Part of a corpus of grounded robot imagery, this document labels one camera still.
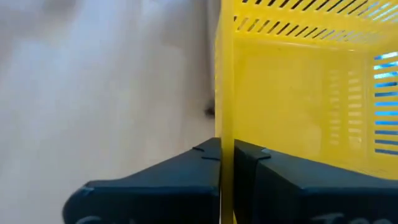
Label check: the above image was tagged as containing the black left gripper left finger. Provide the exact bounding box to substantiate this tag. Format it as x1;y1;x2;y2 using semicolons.
62;137;222;224

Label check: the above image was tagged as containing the yellow slotted plastic basket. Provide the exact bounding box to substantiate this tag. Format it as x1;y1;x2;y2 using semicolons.
213;0;398;224

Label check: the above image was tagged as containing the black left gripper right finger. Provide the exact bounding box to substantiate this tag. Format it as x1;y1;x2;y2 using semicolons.
233;139;398;224

